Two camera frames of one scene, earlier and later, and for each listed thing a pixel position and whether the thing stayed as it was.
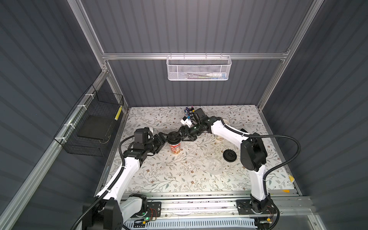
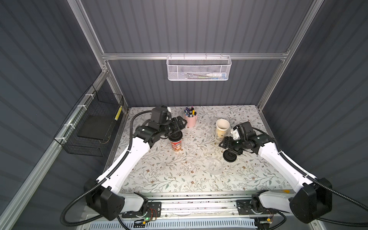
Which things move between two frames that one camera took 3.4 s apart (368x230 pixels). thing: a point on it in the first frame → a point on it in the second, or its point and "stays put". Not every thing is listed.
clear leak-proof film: (213, 166) stays put
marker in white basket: (216, 74) stays put
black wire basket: (88, 130) stays put
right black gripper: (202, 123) → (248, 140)
